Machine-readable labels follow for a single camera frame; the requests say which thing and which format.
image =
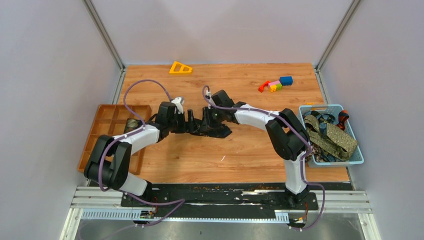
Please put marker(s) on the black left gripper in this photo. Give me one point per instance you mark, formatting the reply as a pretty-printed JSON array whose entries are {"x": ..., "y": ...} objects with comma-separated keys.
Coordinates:
[{"x": 186, "y": 128}]

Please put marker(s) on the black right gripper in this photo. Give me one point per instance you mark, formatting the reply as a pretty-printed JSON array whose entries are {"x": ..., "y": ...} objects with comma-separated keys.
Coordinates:
[{"x": 206, "y": 119}]

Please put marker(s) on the black tie with gold pattern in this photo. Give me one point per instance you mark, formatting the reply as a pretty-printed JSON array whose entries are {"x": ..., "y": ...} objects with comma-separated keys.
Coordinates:
[{"x": 219, "y": 131}]

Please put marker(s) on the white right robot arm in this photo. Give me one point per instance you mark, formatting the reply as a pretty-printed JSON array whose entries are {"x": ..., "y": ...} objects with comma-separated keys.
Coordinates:
[{"x": 288, "y": 137}]

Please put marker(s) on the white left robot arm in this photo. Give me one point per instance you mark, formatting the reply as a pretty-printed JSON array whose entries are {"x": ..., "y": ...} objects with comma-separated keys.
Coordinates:
[{"x": 109, "y": 161}]

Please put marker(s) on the rolled dark patterned tie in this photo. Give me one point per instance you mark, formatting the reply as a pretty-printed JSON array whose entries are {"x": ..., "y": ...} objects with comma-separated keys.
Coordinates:
[{"x": 132, "y": 124}]

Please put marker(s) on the yellow triangular plastic piece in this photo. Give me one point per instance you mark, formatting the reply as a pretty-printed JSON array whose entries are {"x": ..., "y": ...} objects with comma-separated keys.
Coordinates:
[{"x": 178, "y": 68}]

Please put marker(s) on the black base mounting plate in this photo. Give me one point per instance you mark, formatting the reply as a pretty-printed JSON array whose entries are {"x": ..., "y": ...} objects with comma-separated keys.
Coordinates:
[{"x": 229, "y": 200}]

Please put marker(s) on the orange wooden compartment tray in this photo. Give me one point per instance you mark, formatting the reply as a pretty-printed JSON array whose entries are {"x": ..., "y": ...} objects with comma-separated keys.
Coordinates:
[{"x": 110, "y": 119}]

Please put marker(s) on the colourful toy block assembly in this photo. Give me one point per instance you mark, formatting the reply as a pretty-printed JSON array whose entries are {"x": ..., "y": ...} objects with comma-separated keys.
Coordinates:
[{"x": 277, "y": 85}]

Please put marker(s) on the brown patterned tie end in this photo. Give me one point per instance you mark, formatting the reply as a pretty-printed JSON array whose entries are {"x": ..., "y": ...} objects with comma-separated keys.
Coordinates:
[{"x": 316, "y": 154}]

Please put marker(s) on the blue and red tie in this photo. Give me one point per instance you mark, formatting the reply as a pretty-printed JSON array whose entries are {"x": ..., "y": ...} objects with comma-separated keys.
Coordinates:
[{"x": 325, "y": 119}]

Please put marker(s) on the light blue plastic basket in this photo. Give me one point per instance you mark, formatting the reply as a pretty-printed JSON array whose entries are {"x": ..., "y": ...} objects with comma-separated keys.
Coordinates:
[{"x": 334, "y": 109}]

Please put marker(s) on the olive green patterned tie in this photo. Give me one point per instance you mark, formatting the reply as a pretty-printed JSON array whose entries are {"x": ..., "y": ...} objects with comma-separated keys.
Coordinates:
[{"x": 336, "y": 145}]

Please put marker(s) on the aluminium frame rail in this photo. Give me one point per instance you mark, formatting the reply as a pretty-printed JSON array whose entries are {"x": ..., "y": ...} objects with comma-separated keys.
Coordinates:
[{"x": 95, "y": 204}]

